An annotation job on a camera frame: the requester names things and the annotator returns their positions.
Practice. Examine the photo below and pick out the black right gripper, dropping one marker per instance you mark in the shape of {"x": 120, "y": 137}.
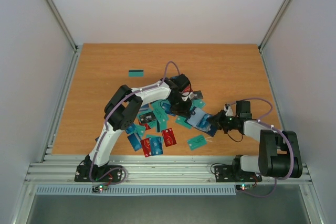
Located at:
{"x": 219, "y": 119}

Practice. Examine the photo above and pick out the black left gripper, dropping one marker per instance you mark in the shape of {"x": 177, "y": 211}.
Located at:
{"x": 185, "y": 112}

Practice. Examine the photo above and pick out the dark blue card holder wallet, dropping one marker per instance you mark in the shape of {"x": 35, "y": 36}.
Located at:
{"x": 199, "y": 120}

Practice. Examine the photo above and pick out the red card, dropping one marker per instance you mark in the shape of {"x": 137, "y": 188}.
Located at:
{"x": 168, "y": 137}
{"x": 146, "y": 147}

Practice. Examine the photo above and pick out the blue card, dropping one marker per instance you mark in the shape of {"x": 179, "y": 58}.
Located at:
{"x": 203, "y": 124}

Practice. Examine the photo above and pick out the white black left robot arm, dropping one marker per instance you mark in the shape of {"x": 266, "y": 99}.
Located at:
{"x": 120, "y": 113}

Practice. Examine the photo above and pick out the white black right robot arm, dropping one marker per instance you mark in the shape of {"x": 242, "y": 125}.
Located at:
{"x": 279, "y": 153}

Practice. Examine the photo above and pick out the teal vip card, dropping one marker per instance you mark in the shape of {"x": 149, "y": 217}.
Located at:
{"x": 182, "y": 122}
{"x": 196, "y": 142}

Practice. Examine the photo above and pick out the black vip card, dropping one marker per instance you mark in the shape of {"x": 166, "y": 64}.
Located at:
{"x": 147, "y": 117}
{"x": 197, "y": 95}

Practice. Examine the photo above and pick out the teal VIP card front right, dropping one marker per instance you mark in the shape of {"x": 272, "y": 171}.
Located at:
{"x": 196, "y": 142}

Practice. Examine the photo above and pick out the teal card with magnetic stripe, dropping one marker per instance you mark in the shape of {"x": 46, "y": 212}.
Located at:
{"x": 136, "y": 73}

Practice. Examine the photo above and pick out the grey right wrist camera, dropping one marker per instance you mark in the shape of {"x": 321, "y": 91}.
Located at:
{"x": 228, "y": 110}

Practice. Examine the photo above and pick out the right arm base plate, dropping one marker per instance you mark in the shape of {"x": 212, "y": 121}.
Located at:
{"x": 226, "y": 174}

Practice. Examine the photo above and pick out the grey slotted cable duct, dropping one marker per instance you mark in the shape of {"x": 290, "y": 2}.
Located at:
{"x": 138, "y": 190}

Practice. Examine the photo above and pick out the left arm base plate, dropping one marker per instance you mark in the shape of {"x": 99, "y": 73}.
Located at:
{"x": 104, "y": 174}

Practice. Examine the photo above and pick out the aluminium frame post left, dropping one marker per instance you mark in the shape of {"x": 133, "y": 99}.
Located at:
{"x": 62, "y": 24}

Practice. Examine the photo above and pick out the aluminium frame post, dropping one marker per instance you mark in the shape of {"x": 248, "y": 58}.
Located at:
{"x": 279, "y": 14}
{"x": 62, "y": 24}

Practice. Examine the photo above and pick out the aluminium frame post right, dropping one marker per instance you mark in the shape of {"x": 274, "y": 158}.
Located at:
{"x": 279, "y": 14}

